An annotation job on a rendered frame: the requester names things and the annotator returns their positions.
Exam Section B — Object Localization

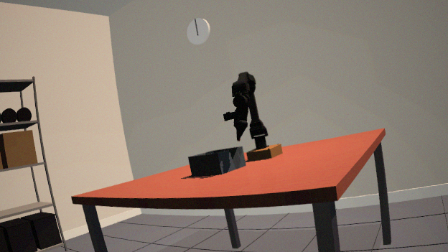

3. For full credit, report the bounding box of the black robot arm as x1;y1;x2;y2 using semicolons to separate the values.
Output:
223;72;269;149

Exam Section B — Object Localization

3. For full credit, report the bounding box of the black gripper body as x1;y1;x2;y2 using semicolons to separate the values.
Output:
234;108;248;128

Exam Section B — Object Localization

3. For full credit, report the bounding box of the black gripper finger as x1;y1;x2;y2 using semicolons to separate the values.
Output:
235;126;246;140

